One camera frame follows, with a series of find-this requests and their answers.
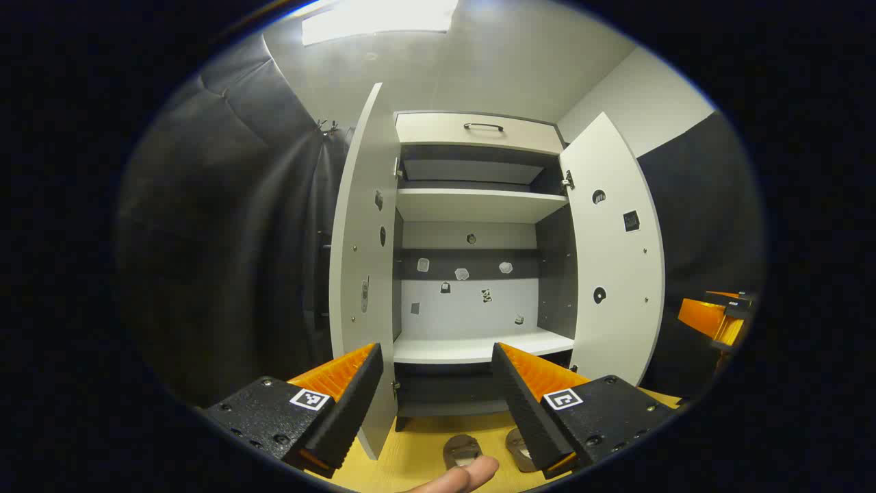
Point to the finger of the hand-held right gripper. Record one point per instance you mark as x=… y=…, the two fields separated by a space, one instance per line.
x=708 y=318

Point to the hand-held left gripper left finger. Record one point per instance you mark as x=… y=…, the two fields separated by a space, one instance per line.
x=356 y=394

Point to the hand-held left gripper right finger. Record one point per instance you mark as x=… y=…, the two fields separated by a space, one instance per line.
x=523 y=404

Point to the brown fluffy shoe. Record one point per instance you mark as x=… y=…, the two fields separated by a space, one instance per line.
x=462 y=450
x=519 y=448

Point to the white shoe cabinet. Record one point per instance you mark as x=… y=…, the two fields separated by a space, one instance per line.
x=472 y=346

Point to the white shoe cabinet door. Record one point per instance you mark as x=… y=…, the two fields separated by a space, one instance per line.
x=363 y=226
x=616 y=260

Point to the metal door hinge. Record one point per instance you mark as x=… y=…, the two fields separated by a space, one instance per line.
x=567 y=181
x=397 y=168

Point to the ceiling light panel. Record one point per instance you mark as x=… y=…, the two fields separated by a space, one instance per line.
x=376 y=17

